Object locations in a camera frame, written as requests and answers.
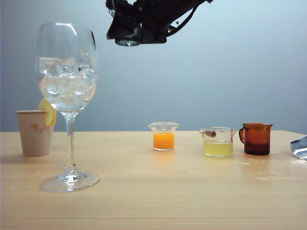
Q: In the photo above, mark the beige paper cup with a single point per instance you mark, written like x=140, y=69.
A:
x=33, y=139

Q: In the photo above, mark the amber glass measuring cup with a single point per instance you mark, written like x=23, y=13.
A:
x=256, y=143

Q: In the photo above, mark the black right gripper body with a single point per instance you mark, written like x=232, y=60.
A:
x=148, y=12

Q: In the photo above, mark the glass beaker with orange juice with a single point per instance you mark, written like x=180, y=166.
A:
x=163, y=141

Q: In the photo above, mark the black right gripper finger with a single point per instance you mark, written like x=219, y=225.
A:
x=124, y=27
x=154, y=34

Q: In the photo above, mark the glass cup with yellow juice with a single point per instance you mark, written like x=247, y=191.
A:
x=218, y=148

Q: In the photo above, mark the crumpled silver foil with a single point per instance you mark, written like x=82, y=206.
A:
x=299, y=148

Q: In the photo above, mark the yellow lemon slice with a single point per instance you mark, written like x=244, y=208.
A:
x=50, y=118

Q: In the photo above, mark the clear wine glass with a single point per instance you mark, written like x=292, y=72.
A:
x=67, y=95

